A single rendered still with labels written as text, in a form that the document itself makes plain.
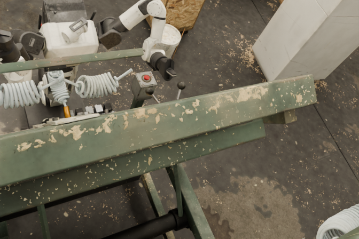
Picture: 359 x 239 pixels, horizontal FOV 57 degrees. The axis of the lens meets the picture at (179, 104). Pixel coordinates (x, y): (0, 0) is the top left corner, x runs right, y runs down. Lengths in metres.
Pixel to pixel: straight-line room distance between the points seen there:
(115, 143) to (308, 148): 3.18
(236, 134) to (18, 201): 0.73
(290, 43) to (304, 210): 1.69
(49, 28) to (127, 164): 0.97
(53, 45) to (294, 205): 2.55
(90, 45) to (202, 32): 2.56
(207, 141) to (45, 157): 0.58
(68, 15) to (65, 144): 1.14
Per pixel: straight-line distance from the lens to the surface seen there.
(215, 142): 1.18
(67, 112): 0.92
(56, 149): 0.78
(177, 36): 3.46
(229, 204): 3.07
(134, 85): 2.27
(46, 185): 1.00
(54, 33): 1.79
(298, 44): 3.67
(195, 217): 2.03
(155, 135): 0.84
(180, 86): 1.43
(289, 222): 3.32
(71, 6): 1.87
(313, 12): 3.56
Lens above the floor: 2.62
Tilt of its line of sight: 51 degrees down
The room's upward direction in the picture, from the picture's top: 28 degrees clockwise
